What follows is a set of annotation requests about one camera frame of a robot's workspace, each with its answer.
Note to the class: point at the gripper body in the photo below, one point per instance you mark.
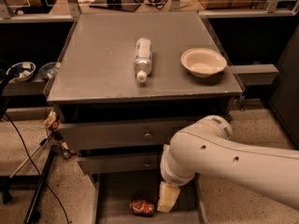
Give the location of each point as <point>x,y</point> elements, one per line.
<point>175,178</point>

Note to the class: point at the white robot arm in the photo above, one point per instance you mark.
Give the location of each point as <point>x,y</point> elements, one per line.
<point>206,148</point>

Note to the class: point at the open grey bottom drawer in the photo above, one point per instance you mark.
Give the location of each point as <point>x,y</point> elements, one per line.
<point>115,191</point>

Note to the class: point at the grey top drawer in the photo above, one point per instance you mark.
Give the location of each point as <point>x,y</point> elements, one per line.
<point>125,133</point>

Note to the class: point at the grey middle drawer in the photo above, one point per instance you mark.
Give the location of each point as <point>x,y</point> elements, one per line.
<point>120,163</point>

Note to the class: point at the grey drawer cabinet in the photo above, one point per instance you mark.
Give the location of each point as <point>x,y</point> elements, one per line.
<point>97,80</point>

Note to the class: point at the white paper bowl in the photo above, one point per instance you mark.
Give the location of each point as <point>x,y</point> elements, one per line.
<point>203,62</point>

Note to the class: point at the snack clutter pile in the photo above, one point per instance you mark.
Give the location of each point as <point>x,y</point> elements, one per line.
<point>55,139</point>

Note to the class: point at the grey side shelf block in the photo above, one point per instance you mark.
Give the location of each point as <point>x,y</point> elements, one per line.
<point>255,74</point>

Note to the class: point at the clear plastic water bottle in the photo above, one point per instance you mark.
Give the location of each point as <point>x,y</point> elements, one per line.
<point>143,59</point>

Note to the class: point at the black metal stand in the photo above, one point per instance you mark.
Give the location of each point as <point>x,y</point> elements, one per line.
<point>37,183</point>

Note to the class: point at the dark blue bowl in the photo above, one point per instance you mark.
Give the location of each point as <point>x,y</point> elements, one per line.
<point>49,70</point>

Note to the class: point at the white bowl with items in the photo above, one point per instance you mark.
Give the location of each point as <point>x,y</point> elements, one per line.
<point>22,71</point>

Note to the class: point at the black monitor base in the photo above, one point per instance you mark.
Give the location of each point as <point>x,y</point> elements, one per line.
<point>119,5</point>

